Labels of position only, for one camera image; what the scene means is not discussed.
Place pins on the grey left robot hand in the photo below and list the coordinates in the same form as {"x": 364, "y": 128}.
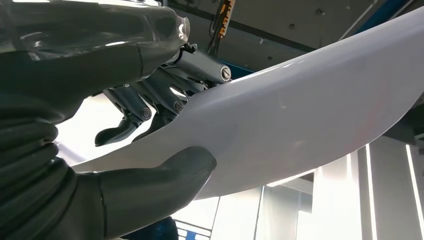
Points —
{"x": 82, "y": 66}

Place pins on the blue gantry beam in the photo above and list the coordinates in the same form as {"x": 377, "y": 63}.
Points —
{"x": 387, "y": 13}

